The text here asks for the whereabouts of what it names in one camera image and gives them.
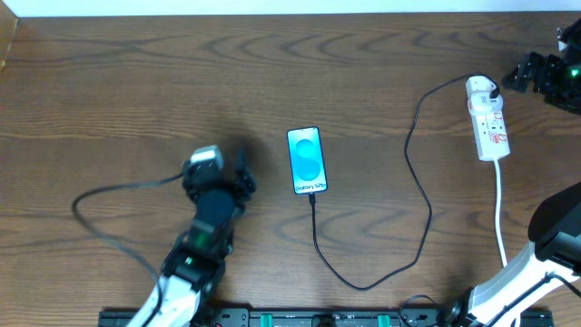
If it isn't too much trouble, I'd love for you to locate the blue screen Galaxy smartphone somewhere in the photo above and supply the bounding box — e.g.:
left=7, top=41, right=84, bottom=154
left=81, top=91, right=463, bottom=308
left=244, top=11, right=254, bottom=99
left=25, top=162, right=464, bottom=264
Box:
left=286, top=126, right=329, bottom=195

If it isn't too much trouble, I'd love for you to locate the black USB charging cable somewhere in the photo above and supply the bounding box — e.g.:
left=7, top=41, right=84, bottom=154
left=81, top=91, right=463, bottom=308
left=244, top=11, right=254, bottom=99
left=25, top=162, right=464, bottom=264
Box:
left=308, top=72, right=501, bottom=292

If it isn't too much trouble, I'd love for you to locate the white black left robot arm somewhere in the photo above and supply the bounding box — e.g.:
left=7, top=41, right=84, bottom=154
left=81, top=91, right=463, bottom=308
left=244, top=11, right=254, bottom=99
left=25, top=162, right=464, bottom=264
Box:
left=127, top=145, right=256, bottom=327

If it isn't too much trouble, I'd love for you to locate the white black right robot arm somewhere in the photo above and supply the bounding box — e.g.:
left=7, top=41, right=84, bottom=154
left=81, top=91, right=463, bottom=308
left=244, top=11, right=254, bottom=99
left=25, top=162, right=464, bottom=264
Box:
left=442, top=22, right=580, bottom=326

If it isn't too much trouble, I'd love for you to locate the white power strip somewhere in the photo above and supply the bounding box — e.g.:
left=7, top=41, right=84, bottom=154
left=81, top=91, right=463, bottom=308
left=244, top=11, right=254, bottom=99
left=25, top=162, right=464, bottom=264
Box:
left=466, top=75, right=510, bottom=162

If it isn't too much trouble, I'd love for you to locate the white USB wall charger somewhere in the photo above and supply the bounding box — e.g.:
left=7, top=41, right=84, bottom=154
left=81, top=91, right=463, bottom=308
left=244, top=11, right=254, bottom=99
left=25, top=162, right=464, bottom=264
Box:
left=468, top=92, right=503, bottom=116

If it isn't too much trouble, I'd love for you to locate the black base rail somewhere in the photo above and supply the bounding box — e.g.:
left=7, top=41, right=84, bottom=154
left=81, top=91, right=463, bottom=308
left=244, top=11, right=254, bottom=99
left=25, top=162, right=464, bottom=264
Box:
left=97, top=307, right=555, bottom=327

